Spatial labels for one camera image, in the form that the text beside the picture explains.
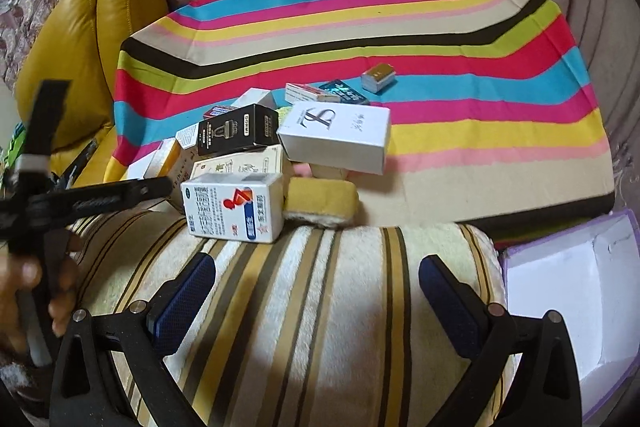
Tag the colourful striped cloth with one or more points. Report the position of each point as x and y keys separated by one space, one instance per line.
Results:
x=350 y=32

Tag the white and blue medicine box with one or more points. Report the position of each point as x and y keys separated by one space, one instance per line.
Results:
x=225 y=207

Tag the small gold box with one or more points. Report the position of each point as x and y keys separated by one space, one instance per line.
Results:
x=378 y=78

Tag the plain white box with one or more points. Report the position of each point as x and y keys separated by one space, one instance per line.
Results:
x=255 y=98

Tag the purple-edged white box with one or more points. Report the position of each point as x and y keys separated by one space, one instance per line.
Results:
x=550 y=287

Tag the yellow leather cushion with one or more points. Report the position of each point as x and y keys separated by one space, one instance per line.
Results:
x=75 y=57

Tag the cream box with calligraphy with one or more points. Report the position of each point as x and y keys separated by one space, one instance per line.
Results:
x=235 y=164

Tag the orange and white box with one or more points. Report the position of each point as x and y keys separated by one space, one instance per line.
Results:
x=167 y=159

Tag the yellow sponge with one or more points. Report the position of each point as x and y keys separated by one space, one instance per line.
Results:
x=320 y=198

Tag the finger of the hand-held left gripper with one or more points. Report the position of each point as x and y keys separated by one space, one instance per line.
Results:
x=115 y=194
x=49 y=117

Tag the shiny teal box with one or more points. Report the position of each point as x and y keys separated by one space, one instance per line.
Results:
x=345 y=92

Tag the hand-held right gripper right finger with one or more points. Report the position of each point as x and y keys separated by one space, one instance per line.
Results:
x=450 y=302

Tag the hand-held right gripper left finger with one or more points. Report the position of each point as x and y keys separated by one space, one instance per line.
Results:
x=184 y=294

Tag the red and blue box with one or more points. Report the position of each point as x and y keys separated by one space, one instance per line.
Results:
x=220 y=110

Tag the white box with blue print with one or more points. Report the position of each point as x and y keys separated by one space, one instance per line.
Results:
x=186 y=136

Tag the green patterned object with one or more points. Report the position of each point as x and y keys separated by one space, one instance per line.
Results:
x=14 y=144

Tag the person's left hand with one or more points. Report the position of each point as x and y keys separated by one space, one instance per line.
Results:
x=64 y=312

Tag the white box with black letter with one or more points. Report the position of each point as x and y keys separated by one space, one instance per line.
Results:
x=340 y=132

